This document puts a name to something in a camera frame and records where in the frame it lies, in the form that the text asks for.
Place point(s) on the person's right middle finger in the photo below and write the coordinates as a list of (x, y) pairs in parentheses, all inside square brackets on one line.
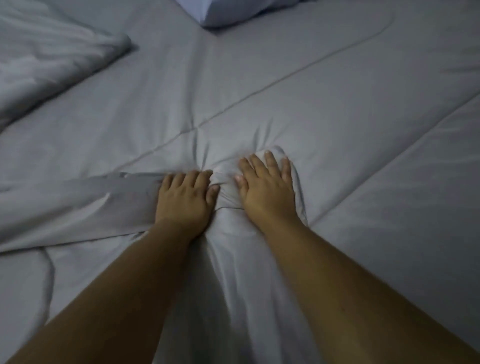
[(259, 164)]

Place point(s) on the white cloth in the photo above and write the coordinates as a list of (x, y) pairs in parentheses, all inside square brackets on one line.
[(232, 270)]

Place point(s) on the grey quilted comforter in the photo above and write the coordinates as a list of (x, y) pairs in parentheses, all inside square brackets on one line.
[(337, 112)]

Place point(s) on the person's right thumb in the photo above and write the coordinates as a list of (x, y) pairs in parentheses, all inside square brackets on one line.
[(242, 186)]

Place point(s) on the pale blue pillow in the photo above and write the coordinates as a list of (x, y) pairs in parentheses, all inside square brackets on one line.
[(232, 11)]

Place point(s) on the person's left forearm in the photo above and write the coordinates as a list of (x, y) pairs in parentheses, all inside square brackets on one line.
[(112, 296)]

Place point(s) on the person's left thumb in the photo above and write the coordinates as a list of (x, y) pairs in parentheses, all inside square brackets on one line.
[(213, 195)]

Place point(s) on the person's left hand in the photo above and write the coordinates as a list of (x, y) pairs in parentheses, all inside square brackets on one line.
[(183, 208)]

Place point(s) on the person's left middle finger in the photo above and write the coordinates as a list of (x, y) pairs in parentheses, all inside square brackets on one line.
[(191, 180)]

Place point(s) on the person's right hand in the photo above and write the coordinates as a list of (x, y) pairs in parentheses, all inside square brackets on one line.
[(267, 193)]

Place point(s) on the grey folded sheet strip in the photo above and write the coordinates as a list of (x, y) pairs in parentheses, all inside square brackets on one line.
[(78, 206)]

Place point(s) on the person's left little finger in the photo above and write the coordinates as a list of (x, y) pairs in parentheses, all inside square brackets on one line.
[(166, 183)]

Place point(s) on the person's right little finger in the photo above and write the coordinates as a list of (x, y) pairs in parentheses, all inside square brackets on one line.
[(287, 170)]

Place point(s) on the person's right forearm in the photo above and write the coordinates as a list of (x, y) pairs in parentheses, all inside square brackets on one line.
[(348, 300)]

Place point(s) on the grey rumpled blanket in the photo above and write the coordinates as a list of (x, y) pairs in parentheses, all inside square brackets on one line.
[(48, 52)]

